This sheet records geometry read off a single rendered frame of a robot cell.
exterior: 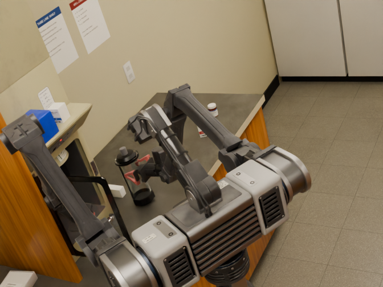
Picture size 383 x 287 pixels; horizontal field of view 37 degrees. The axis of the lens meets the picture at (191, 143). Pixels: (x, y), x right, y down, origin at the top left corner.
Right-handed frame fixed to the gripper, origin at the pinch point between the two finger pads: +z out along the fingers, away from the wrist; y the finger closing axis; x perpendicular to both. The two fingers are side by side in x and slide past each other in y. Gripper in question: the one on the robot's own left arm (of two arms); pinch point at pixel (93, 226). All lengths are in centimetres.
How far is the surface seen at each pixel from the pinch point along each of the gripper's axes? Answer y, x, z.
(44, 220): 1.8, -15.3, -8.1
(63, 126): -29.7, -10.4, -20.7
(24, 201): -2.2, -20.5, -15.3
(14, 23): -53, -19, -51
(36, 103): -35.8, -20.2, -27.4
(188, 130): -80, -9, 66
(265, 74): -227, -34, 215
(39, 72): -46, -19, -33
